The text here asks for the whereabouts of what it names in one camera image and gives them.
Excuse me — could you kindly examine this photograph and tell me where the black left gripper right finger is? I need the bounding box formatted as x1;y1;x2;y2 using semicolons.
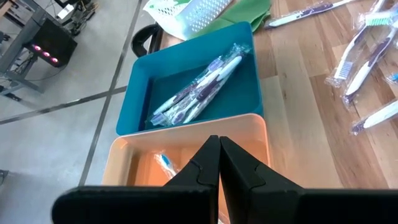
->
219;136;398;224

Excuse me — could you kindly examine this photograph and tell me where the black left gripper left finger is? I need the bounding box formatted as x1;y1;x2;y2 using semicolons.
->
51;134;221;224

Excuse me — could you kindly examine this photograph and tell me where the orange plastic bin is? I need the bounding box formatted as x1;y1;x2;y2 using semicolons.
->
101;113;272;224

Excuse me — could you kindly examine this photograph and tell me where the white perforated plastic basket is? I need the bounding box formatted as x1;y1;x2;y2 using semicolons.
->
142;0;234;42

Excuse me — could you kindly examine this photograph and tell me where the white power adapter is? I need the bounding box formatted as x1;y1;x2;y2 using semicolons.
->
57;4;75;20

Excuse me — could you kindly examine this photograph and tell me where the teal plastic bin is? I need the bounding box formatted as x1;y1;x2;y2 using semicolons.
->
115;21;265;136

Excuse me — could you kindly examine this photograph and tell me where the desk with gray metal frame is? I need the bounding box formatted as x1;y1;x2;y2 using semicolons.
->
0;0;47;94

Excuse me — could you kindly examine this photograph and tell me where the black looped strap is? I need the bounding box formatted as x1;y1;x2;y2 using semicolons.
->
130;23;165;59

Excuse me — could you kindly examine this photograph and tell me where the black computer tower with lights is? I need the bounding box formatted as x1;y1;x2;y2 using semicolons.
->
24;17;78;68

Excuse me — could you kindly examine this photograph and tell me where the pile of bagged toothbrushes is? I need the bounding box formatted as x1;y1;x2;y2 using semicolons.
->
350;98;398;136

